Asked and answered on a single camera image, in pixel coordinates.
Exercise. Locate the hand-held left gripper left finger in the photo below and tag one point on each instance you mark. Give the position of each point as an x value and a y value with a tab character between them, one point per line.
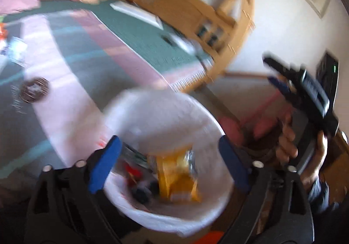
105	165

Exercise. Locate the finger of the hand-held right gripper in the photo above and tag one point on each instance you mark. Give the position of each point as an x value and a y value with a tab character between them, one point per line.
280	65
280	86

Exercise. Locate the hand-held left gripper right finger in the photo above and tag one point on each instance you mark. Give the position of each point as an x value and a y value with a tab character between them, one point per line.
234	165

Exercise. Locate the red snack packet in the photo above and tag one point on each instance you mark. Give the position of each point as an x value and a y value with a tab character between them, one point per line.
133	175

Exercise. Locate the green snack wrapper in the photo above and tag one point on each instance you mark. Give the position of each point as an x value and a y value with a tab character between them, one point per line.
139	158

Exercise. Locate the yellow snack packet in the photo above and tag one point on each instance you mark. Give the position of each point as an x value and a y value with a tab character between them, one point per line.
177	178

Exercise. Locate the wastebasket with white plastic liner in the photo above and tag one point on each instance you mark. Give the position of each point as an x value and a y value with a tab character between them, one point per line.
163	113

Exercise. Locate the orange wrapper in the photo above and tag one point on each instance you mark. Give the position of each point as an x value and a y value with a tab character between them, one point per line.
2	30

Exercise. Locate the person's right hand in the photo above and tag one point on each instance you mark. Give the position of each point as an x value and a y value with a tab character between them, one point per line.
287	143

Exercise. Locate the pink stick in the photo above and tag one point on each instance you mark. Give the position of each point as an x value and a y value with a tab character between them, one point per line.
259	109

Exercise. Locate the black device with green light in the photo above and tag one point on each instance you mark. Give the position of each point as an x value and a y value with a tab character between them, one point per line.
331	69

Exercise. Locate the red rounded object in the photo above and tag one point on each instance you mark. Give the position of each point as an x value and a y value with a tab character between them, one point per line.
265	128
230	129

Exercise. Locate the striped pink grey bedsheet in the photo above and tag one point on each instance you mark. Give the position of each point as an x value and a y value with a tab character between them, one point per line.
68	102

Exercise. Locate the white oval device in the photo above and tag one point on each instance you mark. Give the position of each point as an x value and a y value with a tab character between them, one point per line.
184	43

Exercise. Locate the green patterned bed mat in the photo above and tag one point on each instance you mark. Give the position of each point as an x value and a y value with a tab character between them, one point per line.
141	42

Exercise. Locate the white framed board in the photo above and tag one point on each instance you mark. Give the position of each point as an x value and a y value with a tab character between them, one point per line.
136	13

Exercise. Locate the wooden bunk bed frame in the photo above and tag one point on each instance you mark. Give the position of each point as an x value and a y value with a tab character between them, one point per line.
234	42

